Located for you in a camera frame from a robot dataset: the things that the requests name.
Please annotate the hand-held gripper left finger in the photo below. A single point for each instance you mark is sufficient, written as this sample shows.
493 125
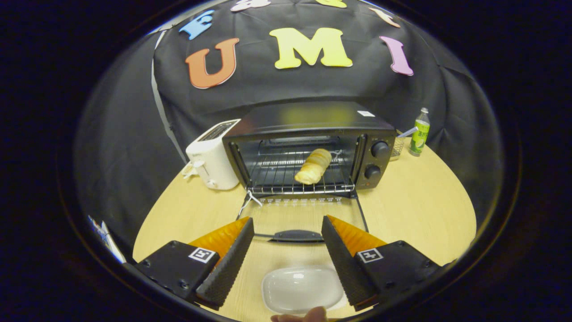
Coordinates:
225 268

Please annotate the black toaster oven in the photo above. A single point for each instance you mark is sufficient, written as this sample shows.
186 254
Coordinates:
308 116

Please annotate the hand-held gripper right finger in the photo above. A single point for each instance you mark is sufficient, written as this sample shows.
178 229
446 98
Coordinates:
346 268

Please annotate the green label drink bottle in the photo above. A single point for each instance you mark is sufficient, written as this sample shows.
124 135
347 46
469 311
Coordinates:
420 134

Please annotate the blue white striped straw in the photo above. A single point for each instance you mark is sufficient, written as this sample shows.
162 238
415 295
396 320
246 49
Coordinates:
407 132

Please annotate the golden bread roll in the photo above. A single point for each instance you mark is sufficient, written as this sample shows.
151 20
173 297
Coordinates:
313 166

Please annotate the white pop-up toaster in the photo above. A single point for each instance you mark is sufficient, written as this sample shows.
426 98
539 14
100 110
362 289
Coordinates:
212 161

